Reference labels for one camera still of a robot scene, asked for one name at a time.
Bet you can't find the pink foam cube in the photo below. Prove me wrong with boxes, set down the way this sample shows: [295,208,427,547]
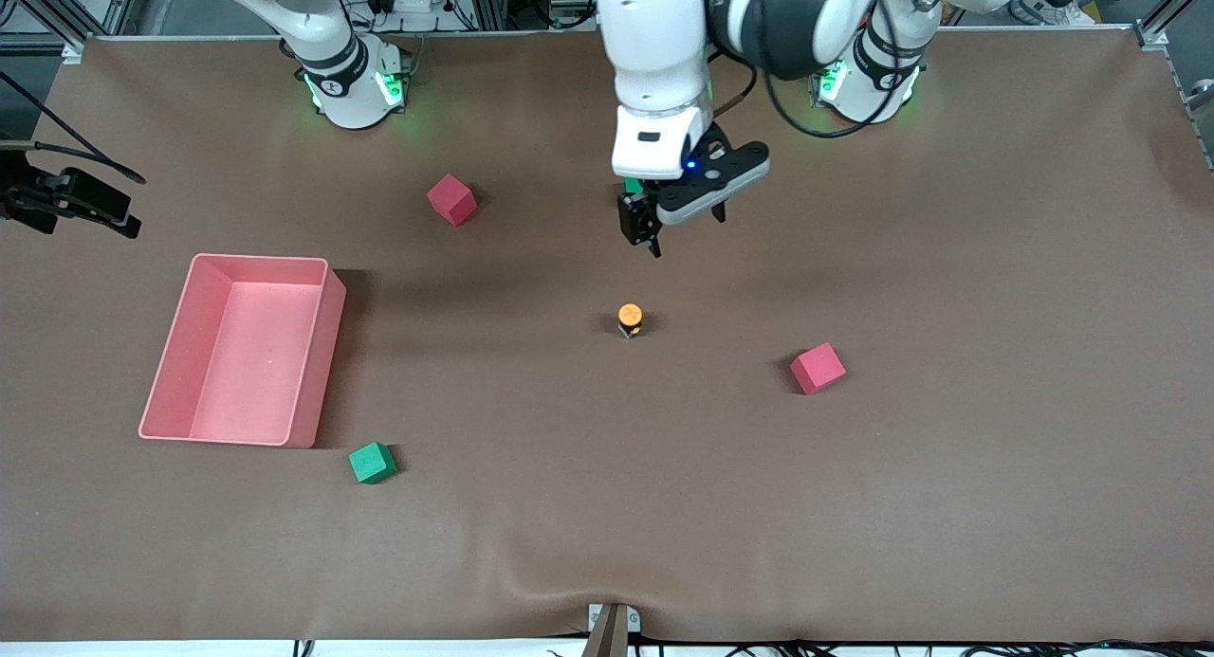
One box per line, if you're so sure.
[426,173,478,228]
[789,341,848,396]

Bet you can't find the pink plastic tray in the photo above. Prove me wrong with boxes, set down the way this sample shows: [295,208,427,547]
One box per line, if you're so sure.
[138,252,346,448]

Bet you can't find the brown table mat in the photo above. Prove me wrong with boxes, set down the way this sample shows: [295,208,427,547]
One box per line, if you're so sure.
[0,27,1214,645]

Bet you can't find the grey sneaker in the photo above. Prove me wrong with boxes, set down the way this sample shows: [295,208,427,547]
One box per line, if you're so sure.
[1008,0,1098,27]

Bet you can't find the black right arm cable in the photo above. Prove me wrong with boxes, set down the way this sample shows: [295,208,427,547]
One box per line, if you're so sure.
[0,69,148,186]

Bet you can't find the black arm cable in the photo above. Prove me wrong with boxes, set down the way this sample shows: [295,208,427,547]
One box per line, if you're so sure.
[707,0,935,140]
[0,69,148,186]

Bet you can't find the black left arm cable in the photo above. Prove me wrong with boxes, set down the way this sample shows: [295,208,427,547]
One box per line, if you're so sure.
[707,0,935,140]

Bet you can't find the aluminium camera post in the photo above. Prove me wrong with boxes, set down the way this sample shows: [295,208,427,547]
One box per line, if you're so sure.
[582,602,643,657]

